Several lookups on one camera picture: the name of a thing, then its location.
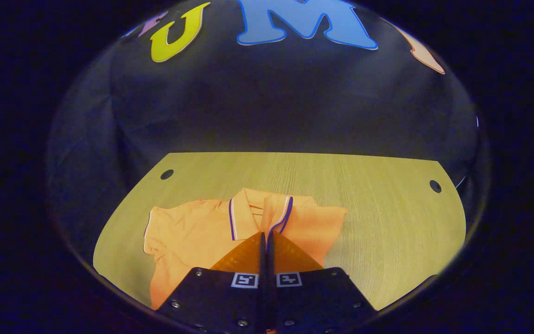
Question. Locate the black backdrop cloth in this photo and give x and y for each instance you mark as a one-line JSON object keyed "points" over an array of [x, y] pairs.
{"points": [[271, 102]]}

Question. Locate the orange T-shirt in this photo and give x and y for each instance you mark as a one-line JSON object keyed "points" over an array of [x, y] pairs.
{"points": [[193, 232]]}

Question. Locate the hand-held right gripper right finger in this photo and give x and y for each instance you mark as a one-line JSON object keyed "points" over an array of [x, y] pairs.
{"points": [[308, 297]]}

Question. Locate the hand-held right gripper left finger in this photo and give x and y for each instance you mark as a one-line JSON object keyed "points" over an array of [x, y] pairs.
{"points": [[230, 297]]}

